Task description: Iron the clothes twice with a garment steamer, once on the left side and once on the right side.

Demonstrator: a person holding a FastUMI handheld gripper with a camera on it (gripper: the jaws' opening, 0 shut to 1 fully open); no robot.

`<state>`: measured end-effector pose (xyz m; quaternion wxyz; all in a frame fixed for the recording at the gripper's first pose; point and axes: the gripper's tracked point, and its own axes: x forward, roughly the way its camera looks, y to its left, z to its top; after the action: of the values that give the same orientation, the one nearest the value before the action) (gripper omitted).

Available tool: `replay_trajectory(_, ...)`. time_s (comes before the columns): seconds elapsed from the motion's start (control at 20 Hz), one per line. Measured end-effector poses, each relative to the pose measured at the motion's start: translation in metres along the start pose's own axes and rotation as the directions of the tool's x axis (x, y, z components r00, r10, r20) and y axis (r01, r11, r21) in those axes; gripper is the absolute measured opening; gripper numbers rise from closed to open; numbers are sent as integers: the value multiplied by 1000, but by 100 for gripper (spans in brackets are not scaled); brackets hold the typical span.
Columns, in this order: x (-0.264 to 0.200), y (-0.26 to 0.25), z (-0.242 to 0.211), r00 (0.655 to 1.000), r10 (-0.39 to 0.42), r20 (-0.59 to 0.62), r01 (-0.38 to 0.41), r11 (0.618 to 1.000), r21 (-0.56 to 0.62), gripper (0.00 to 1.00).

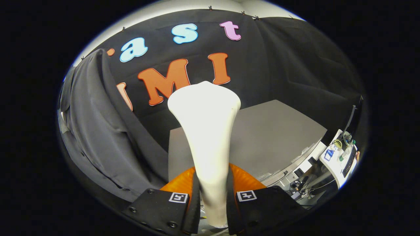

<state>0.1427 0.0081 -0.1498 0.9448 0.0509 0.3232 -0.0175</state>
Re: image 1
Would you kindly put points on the grey collared shirt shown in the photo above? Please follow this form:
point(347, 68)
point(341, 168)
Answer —
point(98, 131)

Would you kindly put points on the grey drawer cabinet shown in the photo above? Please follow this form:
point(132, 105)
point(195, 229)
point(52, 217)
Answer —
point(272, 137)

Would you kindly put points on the black keyboard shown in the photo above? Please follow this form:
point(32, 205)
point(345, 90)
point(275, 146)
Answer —
point(350, 164)

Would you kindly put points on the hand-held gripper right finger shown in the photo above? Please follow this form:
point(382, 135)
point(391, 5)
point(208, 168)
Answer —
point(230, 206)

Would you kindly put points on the white garment steamer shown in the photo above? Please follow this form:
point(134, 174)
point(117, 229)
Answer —
point(205, 131)

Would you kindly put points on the clear green-tinted bottle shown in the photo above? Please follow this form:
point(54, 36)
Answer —
point(344, 154)

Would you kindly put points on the black computer monitor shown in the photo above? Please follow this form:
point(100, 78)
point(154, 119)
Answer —
point(352, 116)

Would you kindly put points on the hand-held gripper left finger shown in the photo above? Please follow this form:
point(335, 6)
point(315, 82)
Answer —
point(195, 203)

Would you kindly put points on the small blue label packet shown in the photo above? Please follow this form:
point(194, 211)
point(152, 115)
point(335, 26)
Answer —
point(328, 154)

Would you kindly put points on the white side desk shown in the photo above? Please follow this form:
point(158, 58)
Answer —
point(334, 167)

